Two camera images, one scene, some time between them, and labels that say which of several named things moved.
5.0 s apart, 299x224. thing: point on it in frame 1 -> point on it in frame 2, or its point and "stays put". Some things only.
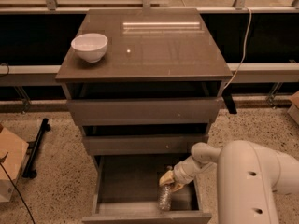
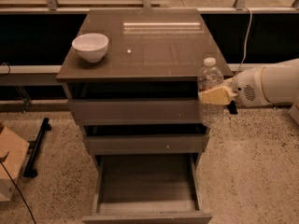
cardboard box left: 13,152 stays put
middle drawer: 136,145 stays put
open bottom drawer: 126,191 stays put
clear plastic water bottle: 164,197 -> 210,78
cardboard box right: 293,109 stays put
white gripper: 181,173 -> 248,88
